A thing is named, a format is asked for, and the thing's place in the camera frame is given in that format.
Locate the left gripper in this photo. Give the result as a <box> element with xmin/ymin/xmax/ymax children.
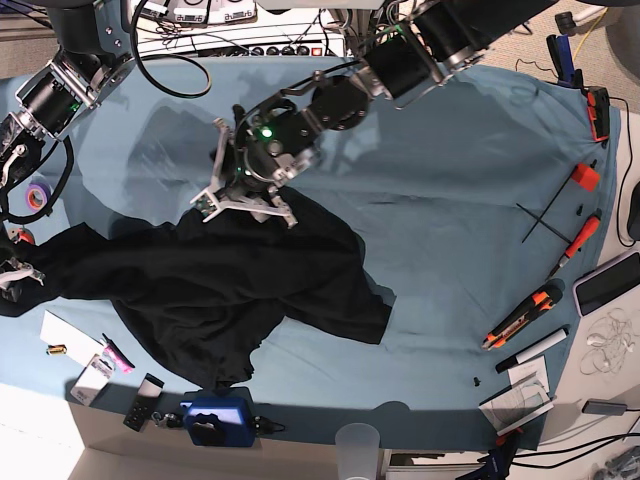
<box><xmin>190</xmin><ymin>118</ymin><xmax>298</xmax><ymax>228</ymax></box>

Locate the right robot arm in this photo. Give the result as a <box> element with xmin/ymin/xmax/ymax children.
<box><xmin>1</xmin><ymin>0</ymin><xmax>134</xmax><ymax>225</ymax></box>

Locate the white paper card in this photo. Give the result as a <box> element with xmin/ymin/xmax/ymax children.
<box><xmin>40</xmin><ymin>311</ymin><xmax>105</xmax><ymax>366</ymax></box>

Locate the orange utility knife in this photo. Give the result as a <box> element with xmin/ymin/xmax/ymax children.
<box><xmin>481</xmin><ymin>283</ymin><xmax>563</xmax><ymax>351</ymax></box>

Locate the pink marker pen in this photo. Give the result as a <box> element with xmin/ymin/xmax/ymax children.
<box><xmin>102</xmin><ymin>334</ymin><xmax>135</xmax><ymax>374</ymax></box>

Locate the clear plastic package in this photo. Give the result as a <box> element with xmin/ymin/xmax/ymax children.
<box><xmin>70</xmin><ymin>355</ymin><xmax>114</xmax><ymax>406</ymax></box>

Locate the blue box device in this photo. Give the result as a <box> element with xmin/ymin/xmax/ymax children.
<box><xmin>179</xmin><ymin>387</ymin><xmax>256</xmax><ymax>448</ymax></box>

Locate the red tape roll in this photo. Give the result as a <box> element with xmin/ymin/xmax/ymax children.
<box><xmin>7</xmin><ymin>227</ymin><xmax>36</xmax><ymax>245</ymax></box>

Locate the translucent plastic cup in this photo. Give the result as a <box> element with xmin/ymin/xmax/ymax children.
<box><xmin>335</xmin><ymin>423</ymin><xmax>380</xmax><ymax>480</ymax></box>

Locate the black remote control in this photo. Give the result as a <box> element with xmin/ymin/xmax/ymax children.
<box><xmin>123</xmin><ymin>373</ymin><xmax>164</xmax><ymax>432</ymax></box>

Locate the black t-shirt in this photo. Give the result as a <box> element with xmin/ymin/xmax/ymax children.
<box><xmin>1</xmin><ymin>188</ymin><xmax>391</xmax><ymax>389</ymax></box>

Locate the orange block tool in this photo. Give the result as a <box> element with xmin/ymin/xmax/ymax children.
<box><xmin>571</xmin><ymin>163</ymin><xmax>600</xmax><ymax>192</ymax></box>

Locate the orange black clamp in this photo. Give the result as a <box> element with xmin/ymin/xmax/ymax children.
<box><xmin>586</xmin><ymin>87</ymin><xmax>610</xmax><ymax>142</ymax></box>

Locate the smartphone with purple case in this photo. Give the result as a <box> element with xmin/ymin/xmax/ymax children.
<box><xmin>573</xmin><ymin>251</ymin><xmax>639</xmax><ymax>317</ymax></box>

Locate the black white marker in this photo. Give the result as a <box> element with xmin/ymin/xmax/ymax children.
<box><xmin>495</xmin><ymin>327</ymin><xmax>569</xmax><ymax>374</ymax></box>

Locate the purple tape roll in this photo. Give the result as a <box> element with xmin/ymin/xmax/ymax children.
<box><xmin>25</xmin><ymin>181</ymin><xmax>52</xmax><ymax>213</ymax></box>

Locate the orange screwdriver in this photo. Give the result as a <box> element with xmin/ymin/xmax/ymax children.
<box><xmin>546</xmin><ymin>209</ymin><xmax>602</xmax><ymax>280</ymax></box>

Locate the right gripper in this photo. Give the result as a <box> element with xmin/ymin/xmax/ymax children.
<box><xmin>1</xmin><ymin>245</ymin><xmax>46</xmax><ymax>303</ymax></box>

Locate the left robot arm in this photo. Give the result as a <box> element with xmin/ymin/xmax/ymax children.
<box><xmin>190</xmin><ymin>1</ymin><xmax>552</xmax><ymax>227</ymax></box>

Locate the small yellow battery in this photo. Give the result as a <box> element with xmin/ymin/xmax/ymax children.
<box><xmin>46</xmin><ymin>344</ymin><xmax>67</xmax><ymax>356</ymax></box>

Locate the teal table cloth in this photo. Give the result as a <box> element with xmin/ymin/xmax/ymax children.
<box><xmin>0</xmin><ymin>54</ymin><xmax>624</xmax><ymax>451</ymax></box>

